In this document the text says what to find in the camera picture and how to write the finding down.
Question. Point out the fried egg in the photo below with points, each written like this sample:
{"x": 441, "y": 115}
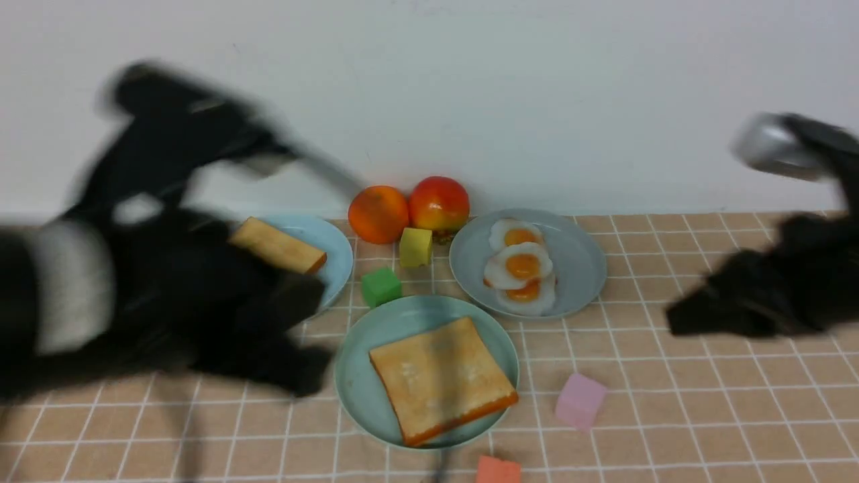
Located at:
{"x": 517, "y": 266}
{"x": 536, "y": 298}
{"x": 507, "y": 232}

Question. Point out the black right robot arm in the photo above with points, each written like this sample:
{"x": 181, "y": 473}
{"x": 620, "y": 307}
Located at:
{"x": 795, "y": 146}

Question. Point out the green cube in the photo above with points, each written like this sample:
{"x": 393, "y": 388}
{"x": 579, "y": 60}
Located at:
{"x": 380, "y": 286}

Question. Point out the yellow cube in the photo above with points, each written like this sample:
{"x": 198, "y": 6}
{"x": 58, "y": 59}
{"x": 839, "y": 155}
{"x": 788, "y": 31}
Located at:
{"x": 415, "y": 247}

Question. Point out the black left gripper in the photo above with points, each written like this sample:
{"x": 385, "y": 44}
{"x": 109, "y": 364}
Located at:
{"x": 216, "y": 308}

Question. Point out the checkered orange tablecloth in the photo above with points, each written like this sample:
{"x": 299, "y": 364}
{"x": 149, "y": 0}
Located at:
{"x": 717, "y": 409}

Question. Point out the red apple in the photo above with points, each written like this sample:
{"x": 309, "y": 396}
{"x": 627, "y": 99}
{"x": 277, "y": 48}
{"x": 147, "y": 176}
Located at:
{"x": 439, "y": 204}

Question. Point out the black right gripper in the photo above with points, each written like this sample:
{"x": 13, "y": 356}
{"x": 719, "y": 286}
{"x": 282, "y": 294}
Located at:
{"x": 803, "y": 285}

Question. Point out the orange fruit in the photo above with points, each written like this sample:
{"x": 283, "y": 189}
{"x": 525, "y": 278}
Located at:
{"x": 379, "y": 214}

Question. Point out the toast slice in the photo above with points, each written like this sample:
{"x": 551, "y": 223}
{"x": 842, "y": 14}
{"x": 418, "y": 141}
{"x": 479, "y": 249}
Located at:
{"x": 277, "y": 247}
{"x": 440, "y": 380}

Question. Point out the pink cube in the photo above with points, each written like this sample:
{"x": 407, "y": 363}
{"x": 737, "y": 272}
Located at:
{"x": 579, "y": 402}

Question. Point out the orange-red cube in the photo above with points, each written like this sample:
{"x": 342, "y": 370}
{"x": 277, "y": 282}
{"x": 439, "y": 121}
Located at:
{"x": 495, "y": 470}

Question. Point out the grey-blue plate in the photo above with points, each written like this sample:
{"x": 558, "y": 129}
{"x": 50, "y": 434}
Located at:
{"x": 579, "y": 263}

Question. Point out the light blue plate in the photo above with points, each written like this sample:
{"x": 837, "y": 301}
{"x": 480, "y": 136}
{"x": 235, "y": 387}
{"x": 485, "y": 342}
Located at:
{"x": 316, "y": 231}

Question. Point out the green plate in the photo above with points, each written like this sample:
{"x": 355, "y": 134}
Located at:
{"x": 361, "y": 390}

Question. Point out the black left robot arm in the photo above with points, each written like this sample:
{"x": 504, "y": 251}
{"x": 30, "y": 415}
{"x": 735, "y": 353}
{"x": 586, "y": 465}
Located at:
{"x": 127, "y": 281}

